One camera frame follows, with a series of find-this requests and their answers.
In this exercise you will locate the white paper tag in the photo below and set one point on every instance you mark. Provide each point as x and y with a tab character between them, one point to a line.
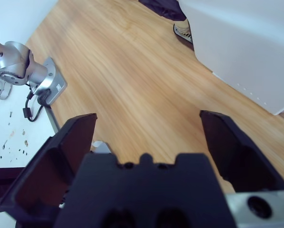
97	143

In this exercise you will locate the grey round disc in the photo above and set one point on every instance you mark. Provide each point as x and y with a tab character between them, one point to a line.
2	90

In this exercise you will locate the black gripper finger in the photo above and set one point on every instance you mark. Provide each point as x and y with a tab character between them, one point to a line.
165	8
241	156
49	166

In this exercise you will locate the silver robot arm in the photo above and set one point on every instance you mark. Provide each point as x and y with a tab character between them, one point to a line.
13	61

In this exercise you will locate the white capsule coffee machine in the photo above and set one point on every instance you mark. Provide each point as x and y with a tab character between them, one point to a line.
239	47

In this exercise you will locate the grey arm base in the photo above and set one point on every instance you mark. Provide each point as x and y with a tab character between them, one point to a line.
53	80

